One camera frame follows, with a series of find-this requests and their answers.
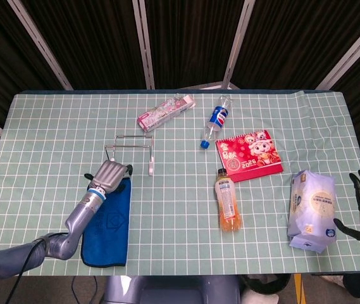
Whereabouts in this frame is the red desk calendar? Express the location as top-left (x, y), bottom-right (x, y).
top-left (214, 129), bottom-right (284, 183)

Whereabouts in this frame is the dark blue cloth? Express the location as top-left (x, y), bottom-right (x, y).
top-left (80, 175), bottom-right (133, 269)

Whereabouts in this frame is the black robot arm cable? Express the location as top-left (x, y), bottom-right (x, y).
top-left (4, 239), bottom-right (47, 304)

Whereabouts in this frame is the green checked tablecloth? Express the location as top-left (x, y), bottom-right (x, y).
top-left (0, 90), bottom-right (360, 277)

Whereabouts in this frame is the metal wire rack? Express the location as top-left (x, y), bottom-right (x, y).
top-left (104, 134), bottom-right (155, 176)

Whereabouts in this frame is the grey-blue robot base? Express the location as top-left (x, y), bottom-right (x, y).
top-left (103, 274), bottom-right (242, 304)

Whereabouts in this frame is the black round bin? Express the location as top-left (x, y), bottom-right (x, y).
top-left (239, 274), bottom-right (291, 304)

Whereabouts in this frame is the clear Pepsi bottle blue cap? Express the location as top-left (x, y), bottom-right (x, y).
top-left (199, 94), bottom-right (233, 149)

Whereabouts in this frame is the pale blue tissue pack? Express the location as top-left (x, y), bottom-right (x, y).
top-left (286, 169), bottom-right (338, 253)

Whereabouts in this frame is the black floor cable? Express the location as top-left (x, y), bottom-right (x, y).
top-left (70, 275), bottom-right (99, 304)

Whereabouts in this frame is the pink toothpaste box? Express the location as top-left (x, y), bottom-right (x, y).
top-left (137, 94), bottom-right (197, 133)

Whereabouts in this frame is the white partition frame post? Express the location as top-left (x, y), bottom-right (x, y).
top-left (221, 0), bottom-right (256, 90)
top-left (132, 0), bottom-right (156, 90)
top-left (7, 0), bottom-right (73, 91)
top-left (314, 12), bottom-right (360, 91)

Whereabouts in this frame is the yellow post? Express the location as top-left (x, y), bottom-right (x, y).
top-left (294, 274), bottom-right (304, 304)

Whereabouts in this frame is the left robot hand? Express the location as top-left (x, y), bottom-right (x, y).
top-left (84, 160), bottom-right (133, 194)

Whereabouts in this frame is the orange juice bottle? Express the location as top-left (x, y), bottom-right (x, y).
top-left (214, 168), bottom-right (242, 232)

